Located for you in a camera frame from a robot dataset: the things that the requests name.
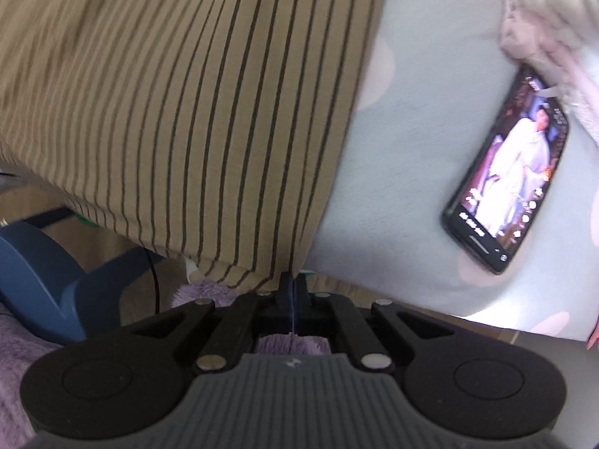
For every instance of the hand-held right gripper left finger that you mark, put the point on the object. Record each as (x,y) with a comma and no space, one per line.
(284,297)

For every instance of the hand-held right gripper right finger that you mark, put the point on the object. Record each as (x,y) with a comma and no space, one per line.
(302,297)

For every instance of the khaki striped shirt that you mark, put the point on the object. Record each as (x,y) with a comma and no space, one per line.
(164,103)

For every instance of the blue chair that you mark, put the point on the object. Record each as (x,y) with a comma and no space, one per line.
(37,280)

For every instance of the grey pink-dotted bed sheet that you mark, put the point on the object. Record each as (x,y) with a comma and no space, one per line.
(421,126)

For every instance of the black smartphone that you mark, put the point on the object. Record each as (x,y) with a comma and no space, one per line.
(505,173)

